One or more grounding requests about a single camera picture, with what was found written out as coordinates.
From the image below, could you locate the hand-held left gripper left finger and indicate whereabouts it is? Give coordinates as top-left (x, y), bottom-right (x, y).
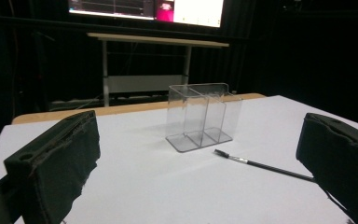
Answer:
top-left (3, 110), bottom-right (102, 224)

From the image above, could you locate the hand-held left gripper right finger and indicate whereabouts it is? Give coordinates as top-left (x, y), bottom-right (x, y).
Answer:
top-left (296, 112), bottom-right (358, 224)

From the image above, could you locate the black pen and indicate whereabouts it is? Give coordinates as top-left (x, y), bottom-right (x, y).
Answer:
top-left (213, 148), bottom-right (317, 184)

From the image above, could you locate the clear acrylic holder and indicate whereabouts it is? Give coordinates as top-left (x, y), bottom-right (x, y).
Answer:
top-left (165, 82), bottom-right (243, 153)

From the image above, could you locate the white table mat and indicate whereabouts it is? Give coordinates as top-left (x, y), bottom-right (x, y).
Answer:
top-left (0, 94), bottom-right (358, 224)

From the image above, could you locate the white desk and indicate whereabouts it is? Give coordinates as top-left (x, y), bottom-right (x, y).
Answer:
top-left (87, 32), bottom-right (230, 108)

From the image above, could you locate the computer monitor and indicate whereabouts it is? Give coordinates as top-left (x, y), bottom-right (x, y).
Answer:
top-left (68, 0), bottom-right (226, 29)

